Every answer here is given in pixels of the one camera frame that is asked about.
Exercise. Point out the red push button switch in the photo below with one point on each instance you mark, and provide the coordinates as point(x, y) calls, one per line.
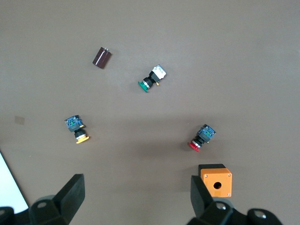
point(202, 138)

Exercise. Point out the green push button switch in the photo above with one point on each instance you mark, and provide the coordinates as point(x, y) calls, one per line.
point(151, 78)

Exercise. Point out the brown tape patch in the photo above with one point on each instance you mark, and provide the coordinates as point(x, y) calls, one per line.
point(19, 120)

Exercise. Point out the dark red cylindrical capacitor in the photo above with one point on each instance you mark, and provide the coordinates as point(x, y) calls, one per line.
point(101, 58)

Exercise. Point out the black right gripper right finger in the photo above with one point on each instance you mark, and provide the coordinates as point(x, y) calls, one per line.
point(201, 201)

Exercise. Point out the orange button enclosure box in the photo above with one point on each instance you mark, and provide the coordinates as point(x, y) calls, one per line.
point(216, 185)

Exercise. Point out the white drawer cabinet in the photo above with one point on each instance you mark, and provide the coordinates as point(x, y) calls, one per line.
point(9, 187)

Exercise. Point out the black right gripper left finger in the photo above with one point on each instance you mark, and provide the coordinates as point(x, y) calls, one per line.
point(70, 194)

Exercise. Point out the yellow push button switch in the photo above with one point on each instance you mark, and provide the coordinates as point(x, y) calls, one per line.
point(76, 127)

